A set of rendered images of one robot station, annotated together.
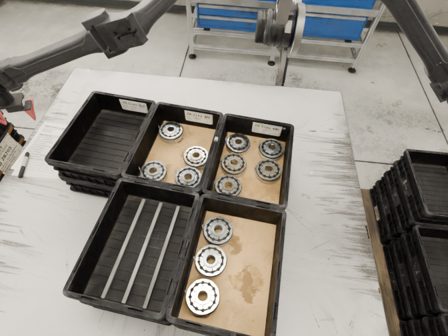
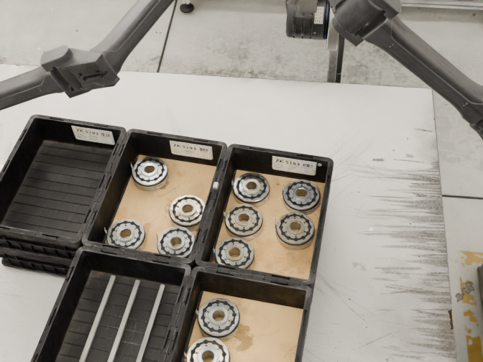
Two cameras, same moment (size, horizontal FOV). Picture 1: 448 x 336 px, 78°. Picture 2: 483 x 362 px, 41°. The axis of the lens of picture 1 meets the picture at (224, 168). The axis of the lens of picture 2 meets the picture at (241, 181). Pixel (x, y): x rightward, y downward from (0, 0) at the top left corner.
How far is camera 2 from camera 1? 64 cm
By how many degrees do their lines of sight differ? 4
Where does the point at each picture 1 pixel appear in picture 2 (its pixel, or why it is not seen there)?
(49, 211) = not seen: outside the picture
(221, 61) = (241, 14)
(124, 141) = (80, 189)
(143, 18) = (114, 56)
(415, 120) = not seen: outside the picture
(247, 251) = (259, 346)
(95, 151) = (39, 205)
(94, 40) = (54, 81)
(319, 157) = (386, 202)
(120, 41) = (86, 82)
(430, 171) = not seen: outside the picture
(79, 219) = (19, 307)
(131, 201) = (95, 279)
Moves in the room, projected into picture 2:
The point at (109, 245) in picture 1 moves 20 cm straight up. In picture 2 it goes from (68, 341) to (47, 306)
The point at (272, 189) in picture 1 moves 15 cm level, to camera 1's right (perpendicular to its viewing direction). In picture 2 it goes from (300, 258) to (357, 259)
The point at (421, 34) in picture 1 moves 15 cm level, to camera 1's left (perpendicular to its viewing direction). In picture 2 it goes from (433, 77) to (353, 76)
